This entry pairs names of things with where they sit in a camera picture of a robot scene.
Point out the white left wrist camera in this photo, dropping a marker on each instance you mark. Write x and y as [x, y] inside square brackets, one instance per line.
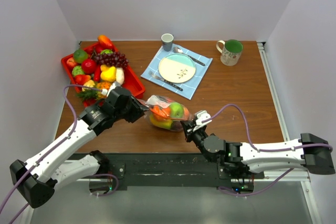
[105, 92]

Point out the orange yellow mango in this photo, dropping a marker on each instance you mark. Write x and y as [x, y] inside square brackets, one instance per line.
[165, 124]

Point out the blue checked cloth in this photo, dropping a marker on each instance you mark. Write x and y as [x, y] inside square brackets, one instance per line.
[188, 87]

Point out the small pineapple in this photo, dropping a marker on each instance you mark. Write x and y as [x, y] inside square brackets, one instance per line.
[88, 93]

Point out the red strawberry fruit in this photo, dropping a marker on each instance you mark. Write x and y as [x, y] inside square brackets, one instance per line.
[81, 79]

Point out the floral mug green inside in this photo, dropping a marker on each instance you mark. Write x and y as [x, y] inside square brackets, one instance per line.
[230, 51]

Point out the green lime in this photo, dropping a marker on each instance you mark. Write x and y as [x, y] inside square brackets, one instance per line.
[80, 56]

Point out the green apple at tray back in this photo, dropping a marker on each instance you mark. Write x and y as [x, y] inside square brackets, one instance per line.
[107, 51]

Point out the red apple at tray left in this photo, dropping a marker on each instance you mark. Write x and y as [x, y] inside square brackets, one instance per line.
[70, 63]

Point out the grey paper cup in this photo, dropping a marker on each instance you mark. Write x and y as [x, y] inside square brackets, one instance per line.
[167, 41]

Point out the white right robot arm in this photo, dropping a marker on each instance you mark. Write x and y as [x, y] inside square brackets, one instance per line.
[308, 152]

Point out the small orange pumpkin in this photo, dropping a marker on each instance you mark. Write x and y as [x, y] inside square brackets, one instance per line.
[161, 113]

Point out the dark purple plum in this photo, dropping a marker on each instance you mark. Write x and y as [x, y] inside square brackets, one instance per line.
[176, 126]

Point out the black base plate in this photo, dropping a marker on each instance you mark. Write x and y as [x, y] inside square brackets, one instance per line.
[169, 170]

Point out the yellow bell pepper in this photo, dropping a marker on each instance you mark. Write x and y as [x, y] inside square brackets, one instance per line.
[108, 74]

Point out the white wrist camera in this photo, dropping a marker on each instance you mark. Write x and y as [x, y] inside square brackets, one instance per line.
[105, 92]
[202, 117]

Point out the cream and teal plate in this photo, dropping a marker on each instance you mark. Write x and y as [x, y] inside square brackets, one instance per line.
[177, 68]

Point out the clear zip bag orange zipper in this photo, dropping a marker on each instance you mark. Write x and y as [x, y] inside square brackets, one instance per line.
[163, 102]

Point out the metal fork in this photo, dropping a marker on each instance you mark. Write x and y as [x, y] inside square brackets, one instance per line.
[165, 81]

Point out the dark red grape bunch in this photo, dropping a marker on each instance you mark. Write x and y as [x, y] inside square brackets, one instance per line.
[115, 59]

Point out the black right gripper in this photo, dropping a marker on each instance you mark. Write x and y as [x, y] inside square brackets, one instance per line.
[188, 125]

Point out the metal spoon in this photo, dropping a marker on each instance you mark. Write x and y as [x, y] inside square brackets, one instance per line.
[179, 50]

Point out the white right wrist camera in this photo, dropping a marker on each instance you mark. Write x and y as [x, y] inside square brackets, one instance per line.
[202, 117]

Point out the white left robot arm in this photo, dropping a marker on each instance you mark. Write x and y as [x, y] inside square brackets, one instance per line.
[40, 176]

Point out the red pomegranate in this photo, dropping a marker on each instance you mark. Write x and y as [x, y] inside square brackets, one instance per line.
[98, 48]

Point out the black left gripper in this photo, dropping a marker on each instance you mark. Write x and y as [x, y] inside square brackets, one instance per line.
[138, 110]

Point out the green custard apple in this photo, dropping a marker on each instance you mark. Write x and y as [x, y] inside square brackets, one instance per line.
[77, 70]

